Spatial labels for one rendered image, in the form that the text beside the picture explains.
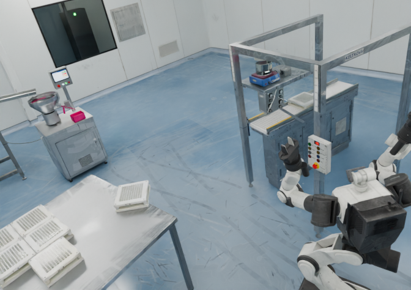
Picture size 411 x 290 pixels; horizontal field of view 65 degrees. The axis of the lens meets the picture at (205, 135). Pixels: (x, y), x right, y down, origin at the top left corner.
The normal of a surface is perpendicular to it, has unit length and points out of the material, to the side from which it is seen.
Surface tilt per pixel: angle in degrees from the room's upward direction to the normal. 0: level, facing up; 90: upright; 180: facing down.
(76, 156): 89
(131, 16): 90
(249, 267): 0
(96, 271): 0
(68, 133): 90
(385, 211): 0
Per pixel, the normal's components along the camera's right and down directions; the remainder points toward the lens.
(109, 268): -0.17, -0.85
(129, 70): 0.63, 0.29
